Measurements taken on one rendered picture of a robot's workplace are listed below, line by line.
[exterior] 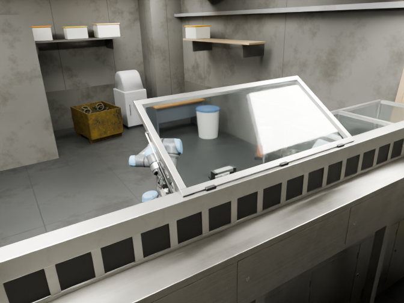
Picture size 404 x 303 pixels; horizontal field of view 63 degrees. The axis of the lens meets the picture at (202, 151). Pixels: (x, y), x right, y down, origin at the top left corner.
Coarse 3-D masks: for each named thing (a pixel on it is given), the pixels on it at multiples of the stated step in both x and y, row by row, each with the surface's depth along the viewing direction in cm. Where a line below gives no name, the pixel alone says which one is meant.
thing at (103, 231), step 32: (384, 128) 204; (320, 160) 169; (352, 160) 186; (384, 160) 205; (224, 192) 140; (256, 192) 152; (288, 192) 164; (96, 224) 116; (128, 224) 119; (160, 224) 127; (192, 224) 137; (224, 224) 147; (0, 256) 102; (32, 256) 104; (64, 256) 110; (96, 256) 117; (128, 256) 125; (0, 288) 102; (32, 288) 108; (64, 288) 114
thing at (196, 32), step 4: (188, 28) 656; (192, 28) 643; (196, 28) 635; (200, 28) 639; (204, 28) 644; (208, 28) 648; (188, 32) 660; (192, 32) 646; (196, 32) 638; (200, 32) 642; (204, 32) 647; (208, 32) 651; (188, 36) 663; (192, 36) 649; (196, 36) 640; (200, 36) 645; (204, 36) 649; (208, 36) 654
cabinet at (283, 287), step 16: (400, 224) 258; (368, 240) 237; (400, 240) 268; (336, 256) 219; (352, 256) 231; (368, 256) 245; (384, 256) 260; (400, 256) 278; (304, 272) 204; (320, 272) 214; (336, 272) 226; (352, 272) 239; (384, 272) 270; (400, 272) 290; (288, 288) 199; (304, 288) 209; (320, 288) 221; (336, 288) 233; (352, 288) 247; (384, 288) 282
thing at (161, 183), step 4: (156, 172) 199; (160, 172) 195; (160, 176) 196; (168, 176) 196; (160, 180) 193; (164, 180) 193; (168, 180) 194; (156, 184) 198; (160, 184) 197; (164, 184) 192; (164, 188) 199
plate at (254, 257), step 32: (320, 192) 175; (352, 192) 174; (384, 192) 182; (256, 224) 150; (288, 224) 150; (320, 224) 157; (352, 224) 174; (384, 224) 195; (160, 256) 132; (192, 256) 131; (224, 256) 131; (256, 256) 138; (288, 256) 151; (320, 256) 166; (96, 288) 117; (128, 288) 117; (160, 288) 116; (192, 288) 123; (224, 288) 133; (256, 288) 145
